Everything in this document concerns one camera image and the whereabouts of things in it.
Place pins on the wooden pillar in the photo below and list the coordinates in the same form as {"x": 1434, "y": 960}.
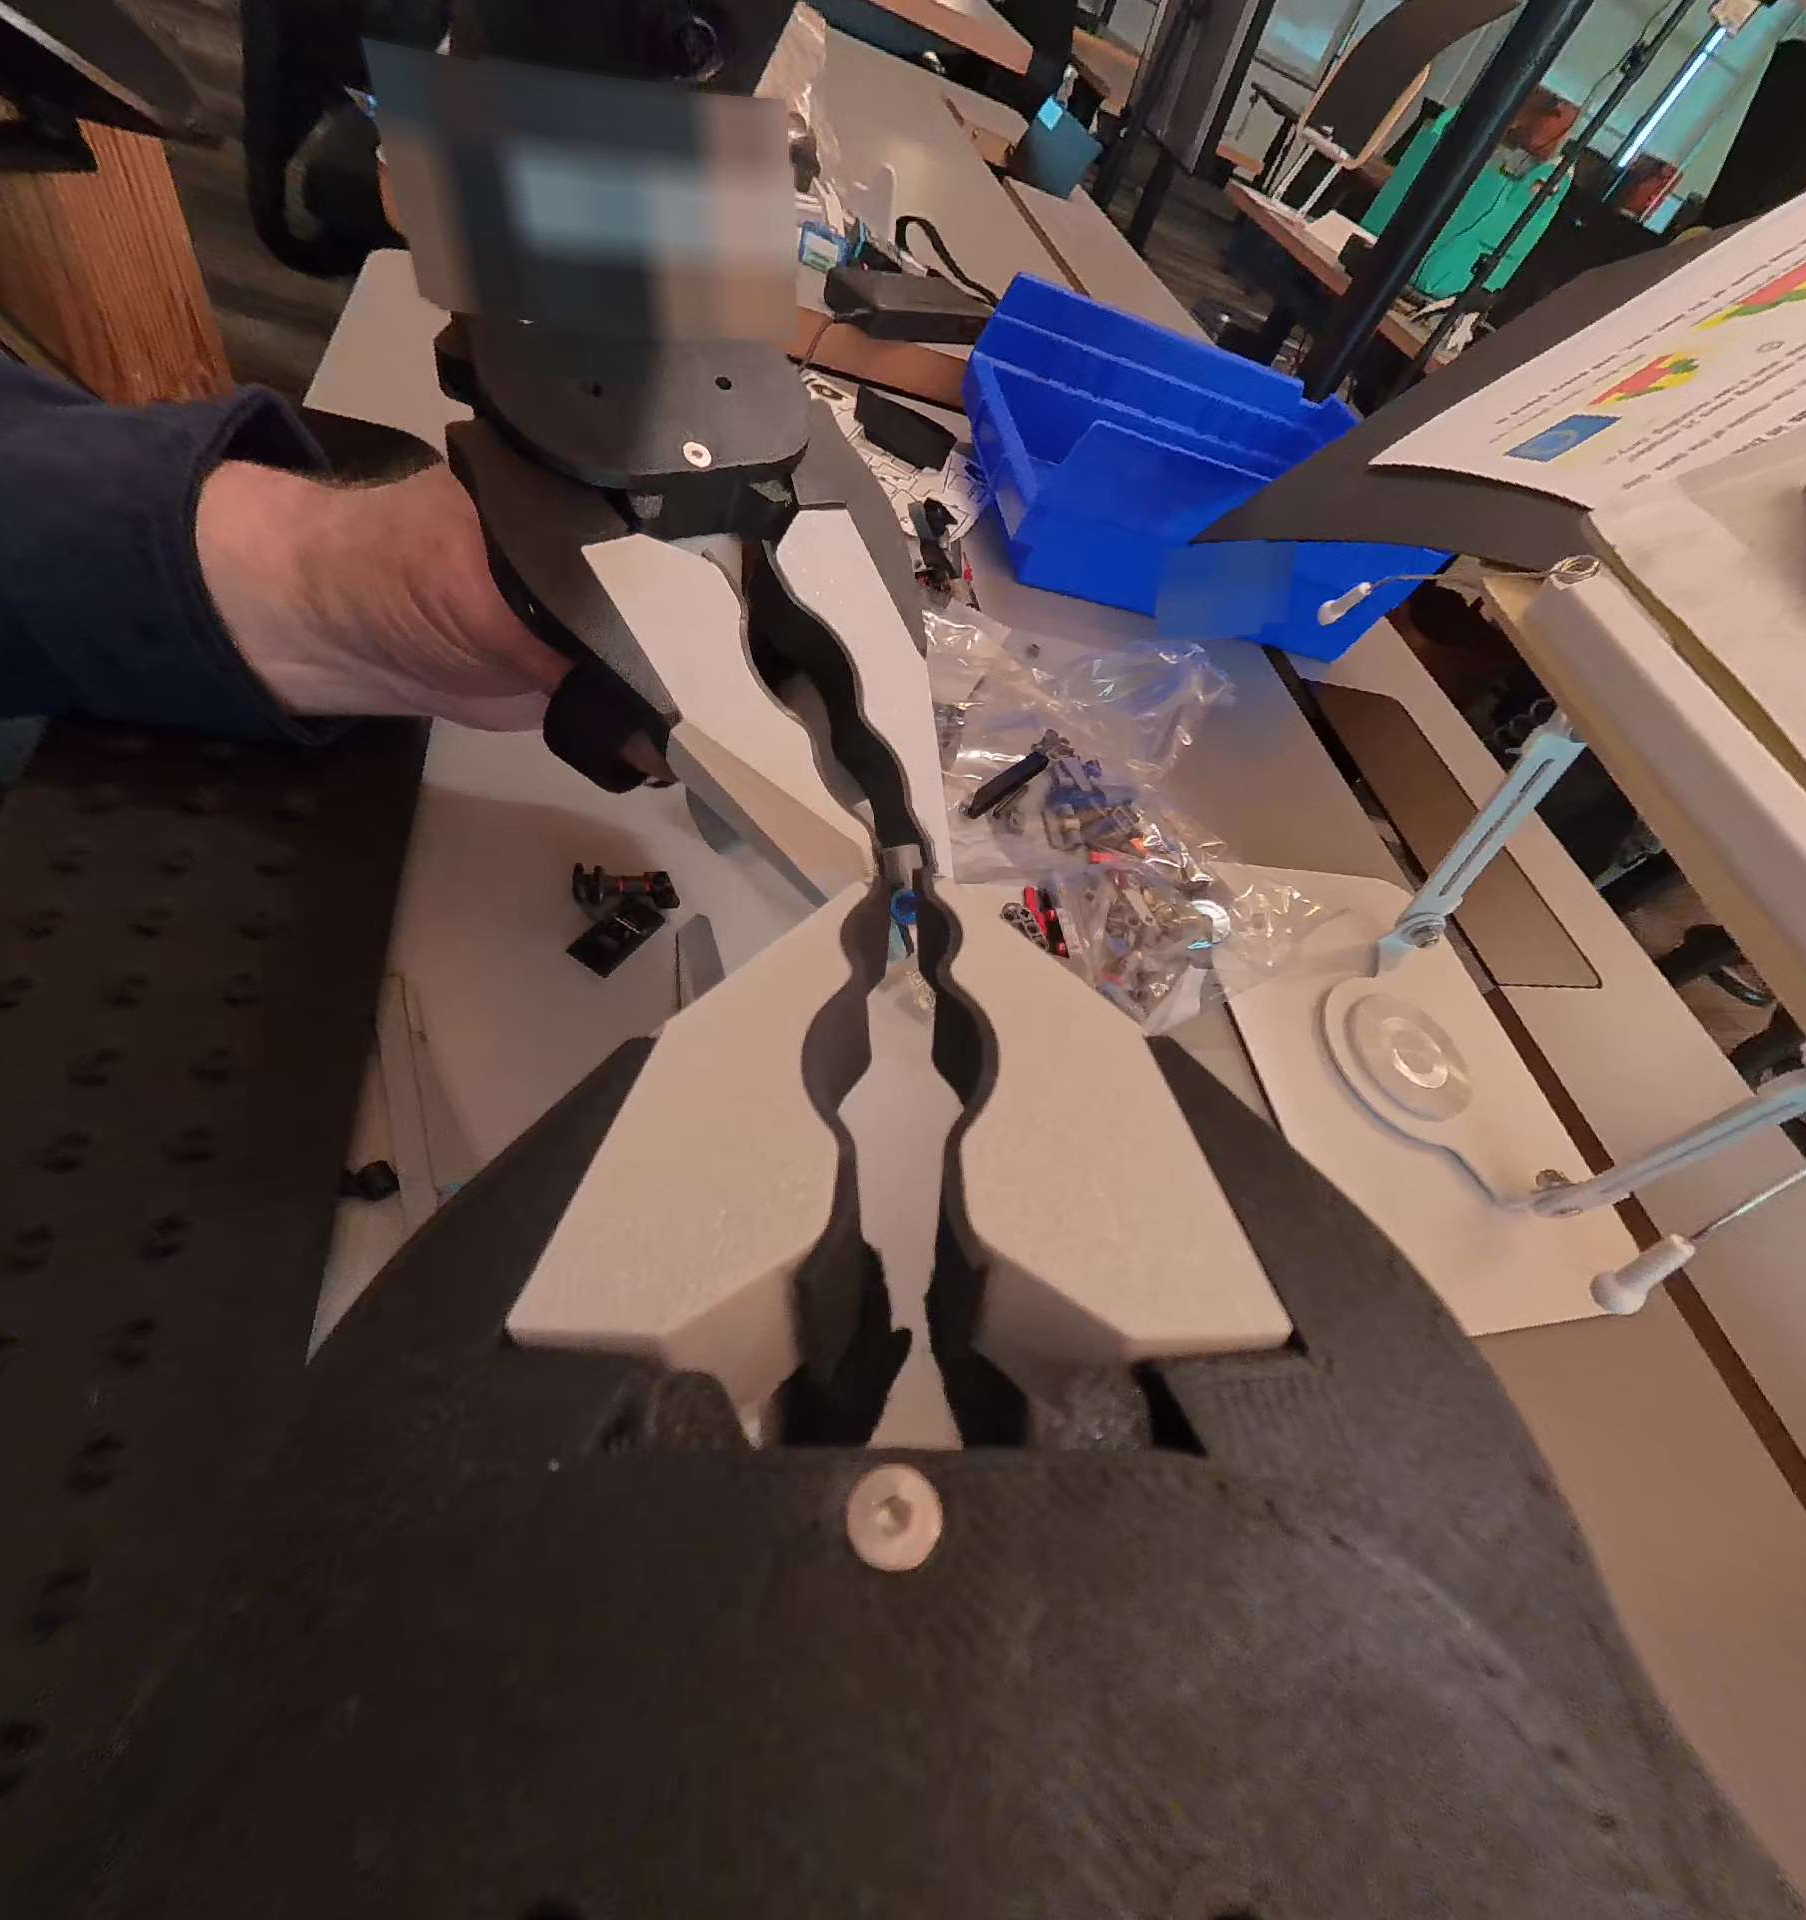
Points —
{"x": 77, "y": 254}

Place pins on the blue plastic bin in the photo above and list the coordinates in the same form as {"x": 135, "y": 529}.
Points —
{"x": 1113, "y": 450}

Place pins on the long wooden desk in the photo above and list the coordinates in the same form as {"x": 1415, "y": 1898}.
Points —
{"x": 979, "y": 30}

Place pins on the black pouch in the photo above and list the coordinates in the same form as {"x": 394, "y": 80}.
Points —
{"x": 903, "y": 422}

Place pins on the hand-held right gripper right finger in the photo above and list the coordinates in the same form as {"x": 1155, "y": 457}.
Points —
{"x": 1128, "y": 1201}

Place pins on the black steel column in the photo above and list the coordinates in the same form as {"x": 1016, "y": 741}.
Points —
{"x": 1427, "y": 179}

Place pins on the white sticker sheet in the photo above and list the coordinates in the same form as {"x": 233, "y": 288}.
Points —
{"x": 903, "y": 480}

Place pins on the black cardboard sheet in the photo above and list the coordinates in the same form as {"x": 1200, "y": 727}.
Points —
{"x": 1413, "y": 496}

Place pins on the small black lego bush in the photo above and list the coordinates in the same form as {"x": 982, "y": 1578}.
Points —
{"x": 368, "y": 1179}

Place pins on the lego instruction booklet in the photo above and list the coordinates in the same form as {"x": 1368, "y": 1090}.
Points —
{"x": 1713, "y": 375}

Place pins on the clear bag of small lego parts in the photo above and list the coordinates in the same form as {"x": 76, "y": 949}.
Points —
{"x": 1113, "y": 840}

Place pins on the white book stand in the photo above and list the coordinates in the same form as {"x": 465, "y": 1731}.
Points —
{"x": 1442, "y": 1140}

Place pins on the black case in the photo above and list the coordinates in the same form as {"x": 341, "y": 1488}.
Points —
{"x": 910, "y": 308}

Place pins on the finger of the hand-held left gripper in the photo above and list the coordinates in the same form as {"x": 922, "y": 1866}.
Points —
{"x": 678, "y": 630}
{"x": 858, "y": 599}

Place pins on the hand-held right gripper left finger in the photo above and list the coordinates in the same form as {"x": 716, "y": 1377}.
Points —
{"x": 662, "y": 1201}

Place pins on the grey flat lego strip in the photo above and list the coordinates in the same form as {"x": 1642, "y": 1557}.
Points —
{"x": 698, "y": 960}

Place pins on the person's left hand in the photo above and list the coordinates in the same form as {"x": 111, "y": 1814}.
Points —
{"x": 362, "y": 599}

